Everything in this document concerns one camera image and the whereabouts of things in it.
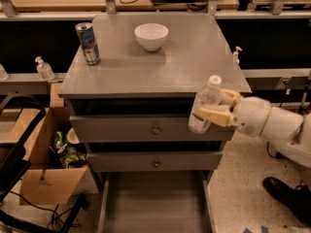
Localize grey bottom drawer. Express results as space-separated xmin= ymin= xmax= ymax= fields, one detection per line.
xmin=97 ymin=171 xmax=214 ymax=233

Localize black shoe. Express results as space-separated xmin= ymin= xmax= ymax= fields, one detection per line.
xmin=262 ymin=177 xmax=311 ymax=226

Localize grey drawer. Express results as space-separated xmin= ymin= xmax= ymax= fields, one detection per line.
xmin=97 ymin=171 xmax=214 ymax=233
xmin=87 ymin=151 xmax=222 ymax=172
xmin=70 ymin=116 xmax=234 ymax=143

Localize blue silver drink can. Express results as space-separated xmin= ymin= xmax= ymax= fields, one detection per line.
xmin=75 ymin=22 xmax=100 ymax=65

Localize white ceramic bowl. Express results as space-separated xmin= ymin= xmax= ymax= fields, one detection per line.
xmin=134 ymin=23 xmax=169 ymax=51

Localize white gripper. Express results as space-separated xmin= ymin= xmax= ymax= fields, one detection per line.
xmin=195 ymin=88 xmax=271 ymax=137

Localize grey middle drawer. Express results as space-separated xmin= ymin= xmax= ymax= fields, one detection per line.
xmin=87 ymin=151 xmax=222 ymax=172

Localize small white pump bottle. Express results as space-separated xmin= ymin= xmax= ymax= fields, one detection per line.
xmin=233 ymin=46 xmax=242 ymax=69

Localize clear plastic water bottle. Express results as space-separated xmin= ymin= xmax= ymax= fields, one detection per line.
xmin=189 ymin=75 xmax=223 ymax=134

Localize grey drawer cabinet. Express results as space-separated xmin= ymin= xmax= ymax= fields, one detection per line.
xmin=59 ymin=12 xmax=253 ymax=233

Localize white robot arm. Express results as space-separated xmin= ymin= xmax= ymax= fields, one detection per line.
xmin=196 ymin=89 xmax=311 ymax=168

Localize clear sanitizer pump bottle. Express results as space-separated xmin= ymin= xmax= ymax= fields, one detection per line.
xmin=35 ymin=56 xmax=55 ymax=81

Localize cardboard box with trash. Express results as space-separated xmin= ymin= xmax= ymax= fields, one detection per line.
xmin=19 ymin=108 xmax=99 ymax=205

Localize grey top drawer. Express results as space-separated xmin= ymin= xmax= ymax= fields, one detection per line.
xmin=70 ymin=116 xmax=234 ymax=143

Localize black chair frame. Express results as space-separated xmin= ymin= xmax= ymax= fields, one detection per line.
xmin=0 ymin=93 xmax=88 ymax=233

